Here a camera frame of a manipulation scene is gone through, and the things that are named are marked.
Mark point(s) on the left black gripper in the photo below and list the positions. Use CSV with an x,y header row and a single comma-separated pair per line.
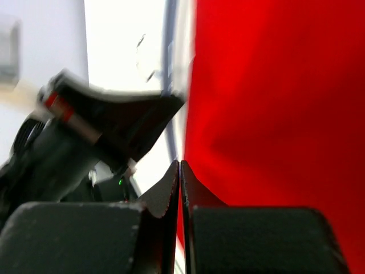
x,y
48,161

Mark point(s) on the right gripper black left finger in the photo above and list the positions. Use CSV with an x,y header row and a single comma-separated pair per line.
x,y
134,237

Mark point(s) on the red trousers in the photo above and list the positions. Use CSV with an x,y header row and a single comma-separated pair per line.
x,y
276,109

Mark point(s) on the light blue hanger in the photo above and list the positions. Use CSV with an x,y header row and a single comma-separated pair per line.
x,y
177,59

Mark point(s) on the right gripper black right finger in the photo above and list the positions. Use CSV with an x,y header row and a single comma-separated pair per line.
x,y
224,239

